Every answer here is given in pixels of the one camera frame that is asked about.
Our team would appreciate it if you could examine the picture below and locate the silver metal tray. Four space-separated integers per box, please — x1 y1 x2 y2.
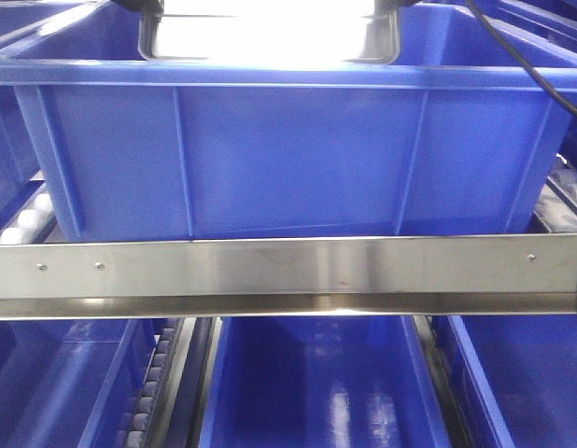
138 1 401 65

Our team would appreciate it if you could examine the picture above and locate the large blue plastic box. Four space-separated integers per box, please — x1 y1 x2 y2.
0 2 572 242

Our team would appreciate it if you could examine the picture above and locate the blue box far left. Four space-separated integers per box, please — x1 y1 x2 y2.
0 1 82 213

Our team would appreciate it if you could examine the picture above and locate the blue bin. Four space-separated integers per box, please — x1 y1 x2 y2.
432 315 577 447
0 319 156 447
199 315 450 447

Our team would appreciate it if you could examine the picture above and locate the white roller track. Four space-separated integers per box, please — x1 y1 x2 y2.
122 318 195 447

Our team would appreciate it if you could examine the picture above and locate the lower left blue bin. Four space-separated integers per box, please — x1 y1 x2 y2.
0 319 156 447

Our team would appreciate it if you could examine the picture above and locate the lower right blue bin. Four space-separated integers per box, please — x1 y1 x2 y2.
432 315 577 447

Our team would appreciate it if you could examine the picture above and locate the steel rack rail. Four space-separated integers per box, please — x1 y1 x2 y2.
0 233 577 320

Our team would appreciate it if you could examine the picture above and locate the black cable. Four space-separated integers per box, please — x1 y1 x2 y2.
464 0 577 123

